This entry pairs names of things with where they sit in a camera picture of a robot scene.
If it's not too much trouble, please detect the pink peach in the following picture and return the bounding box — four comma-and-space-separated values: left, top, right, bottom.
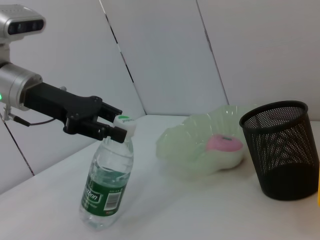
205, 133, 245, 153

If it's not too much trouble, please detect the green glass fruit plate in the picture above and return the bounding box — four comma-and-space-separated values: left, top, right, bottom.
155, 104, 258, 182

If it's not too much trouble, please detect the left gripper cable with plug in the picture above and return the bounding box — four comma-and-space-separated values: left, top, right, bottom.
0, 104, 60, 126

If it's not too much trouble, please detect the water bottle green label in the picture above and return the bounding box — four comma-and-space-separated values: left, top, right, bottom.
79, 114, 137, 231

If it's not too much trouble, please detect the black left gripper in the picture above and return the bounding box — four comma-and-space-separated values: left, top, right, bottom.
23, 81, 128, 145

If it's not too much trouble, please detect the black mesh pen cup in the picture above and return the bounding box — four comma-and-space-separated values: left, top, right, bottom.
238, 100, 320, 201

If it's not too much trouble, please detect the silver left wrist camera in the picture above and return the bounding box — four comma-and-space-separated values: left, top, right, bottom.
0, 3, 47, 65

